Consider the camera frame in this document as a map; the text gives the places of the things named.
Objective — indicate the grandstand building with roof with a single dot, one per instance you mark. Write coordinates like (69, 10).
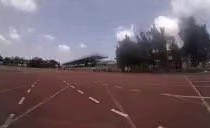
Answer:
(84, 61)

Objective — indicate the row of dark trees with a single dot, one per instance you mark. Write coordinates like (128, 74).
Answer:
(153, 50)

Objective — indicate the distant row of trees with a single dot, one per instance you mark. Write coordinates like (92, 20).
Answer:
(36, 62)

